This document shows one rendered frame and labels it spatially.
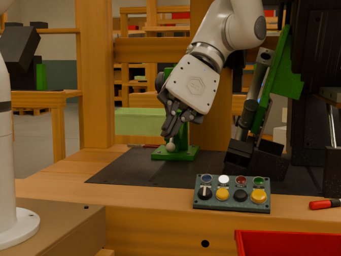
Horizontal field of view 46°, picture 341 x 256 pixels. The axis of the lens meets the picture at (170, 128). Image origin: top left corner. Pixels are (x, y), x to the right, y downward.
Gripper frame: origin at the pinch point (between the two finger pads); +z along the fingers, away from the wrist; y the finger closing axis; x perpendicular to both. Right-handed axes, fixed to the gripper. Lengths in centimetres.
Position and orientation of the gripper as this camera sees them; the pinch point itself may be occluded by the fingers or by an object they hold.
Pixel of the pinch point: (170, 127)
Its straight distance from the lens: 80.0
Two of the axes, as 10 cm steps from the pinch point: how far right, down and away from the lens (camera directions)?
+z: -4.2, 8.4, -3.6
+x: -4.0, 1.9, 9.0
